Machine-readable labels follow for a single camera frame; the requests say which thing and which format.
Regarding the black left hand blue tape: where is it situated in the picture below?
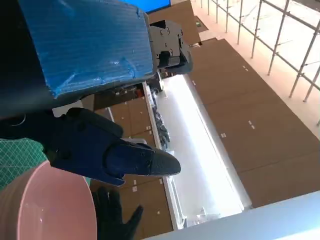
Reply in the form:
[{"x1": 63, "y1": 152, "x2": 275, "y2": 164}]
[{"x1": 0, "y1": 0, "x2": 194, "y2": 187}]

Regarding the black gloved right hand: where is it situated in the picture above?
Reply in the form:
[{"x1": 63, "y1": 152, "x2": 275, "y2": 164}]
[{"x1": 91, "y1": 186, "x2": 145, "y2": 240}]

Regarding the pink bowl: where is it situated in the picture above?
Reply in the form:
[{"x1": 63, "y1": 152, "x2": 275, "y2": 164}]
[{"x1": 0, "y1": 159, "x2": 98, "y2": 240}]

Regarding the blue screen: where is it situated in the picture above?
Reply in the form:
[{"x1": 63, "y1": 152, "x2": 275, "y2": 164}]
[{"x1": 142, "y1": 0, "x2": 172, "y2": 14}]

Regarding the green cutting mat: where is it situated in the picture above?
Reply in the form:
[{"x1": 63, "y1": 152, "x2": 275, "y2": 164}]
[{"x1": 0, "y1": 138, "x2": 50, "y2": 191}]

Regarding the long white desk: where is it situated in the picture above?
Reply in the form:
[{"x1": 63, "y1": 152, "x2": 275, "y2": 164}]
[{"x1": 142, "y1": 74, "x2": 252, "y2": 230}]

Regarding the white metal scaffold frame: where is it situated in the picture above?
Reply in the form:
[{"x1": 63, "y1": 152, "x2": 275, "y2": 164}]
[{"x1": 207, "y1": 0, "x2": 320, "y2": 103}]

